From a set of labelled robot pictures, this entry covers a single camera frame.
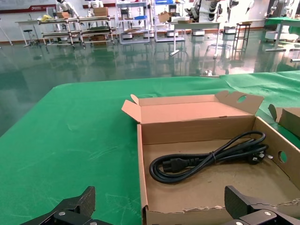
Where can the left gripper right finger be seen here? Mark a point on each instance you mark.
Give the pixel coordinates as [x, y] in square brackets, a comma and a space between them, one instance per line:
[243, 208]

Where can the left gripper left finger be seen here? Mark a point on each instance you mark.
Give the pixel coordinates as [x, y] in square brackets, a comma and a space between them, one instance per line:
[79, 211]

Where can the empty-type open cardboard box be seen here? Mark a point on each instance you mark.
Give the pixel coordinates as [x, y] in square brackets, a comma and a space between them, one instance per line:
[211, 187]

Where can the torn-edge open cardboard box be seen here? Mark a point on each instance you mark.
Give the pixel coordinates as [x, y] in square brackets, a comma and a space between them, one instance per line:
[290, 122]

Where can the closed brown cardboard box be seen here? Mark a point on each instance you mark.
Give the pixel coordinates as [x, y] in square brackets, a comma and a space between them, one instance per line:
[101, 11]

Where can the small open cardboard box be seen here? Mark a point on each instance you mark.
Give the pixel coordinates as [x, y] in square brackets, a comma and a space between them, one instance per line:
[165, 17]

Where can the green tablecloth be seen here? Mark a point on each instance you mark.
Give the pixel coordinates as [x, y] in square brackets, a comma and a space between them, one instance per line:
[70, 140]

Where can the white pipe rack workbench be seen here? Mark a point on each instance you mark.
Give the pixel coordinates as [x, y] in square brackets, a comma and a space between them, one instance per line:
[98, 29]
[58, 28]

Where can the black round stool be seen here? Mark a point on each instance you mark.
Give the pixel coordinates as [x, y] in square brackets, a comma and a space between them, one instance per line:
[28, 31]

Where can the white workshop table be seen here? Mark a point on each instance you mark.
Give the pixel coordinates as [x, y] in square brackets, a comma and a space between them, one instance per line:
[197, 24]

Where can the white table with green cover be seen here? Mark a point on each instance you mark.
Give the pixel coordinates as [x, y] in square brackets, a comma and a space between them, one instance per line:
[283, 22]

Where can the white metal shelf unit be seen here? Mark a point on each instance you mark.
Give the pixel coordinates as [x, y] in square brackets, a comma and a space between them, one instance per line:
[164, 30]
[134, 21]

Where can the yellow plastic bag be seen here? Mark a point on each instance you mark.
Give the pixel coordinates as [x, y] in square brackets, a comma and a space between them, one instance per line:
[47, 17]

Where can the plain white side table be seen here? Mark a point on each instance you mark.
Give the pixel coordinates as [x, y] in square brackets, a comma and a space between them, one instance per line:
[28, 21]

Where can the blue plastic tray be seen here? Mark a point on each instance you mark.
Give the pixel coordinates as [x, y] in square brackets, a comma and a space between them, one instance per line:
[140, 17]

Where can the white humanoid robot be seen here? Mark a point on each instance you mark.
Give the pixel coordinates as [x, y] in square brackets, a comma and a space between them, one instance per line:
[95, 5]
[64, 7]

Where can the tall black frame stool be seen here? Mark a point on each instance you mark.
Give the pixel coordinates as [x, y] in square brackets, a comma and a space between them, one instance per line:
[243, 24]

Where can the red wall banner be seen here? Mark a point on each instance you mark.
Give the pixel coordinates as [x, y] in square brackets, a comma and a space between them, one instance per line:
[25, 8]

